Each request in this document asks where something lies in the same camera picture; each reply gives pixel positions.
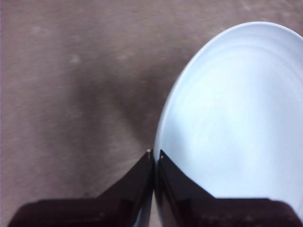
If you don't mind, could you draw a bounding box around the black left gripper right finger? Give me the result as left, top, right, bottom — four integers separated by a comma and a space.
156, 148, 303, 227

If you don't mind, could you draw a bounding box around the blue round plate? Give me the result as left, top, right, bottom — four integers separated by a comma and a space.
136, 21, 303, 227

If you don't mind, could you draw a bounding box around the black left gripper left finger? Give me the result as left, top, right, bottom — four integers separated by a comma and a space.
8, 148, 155, 227

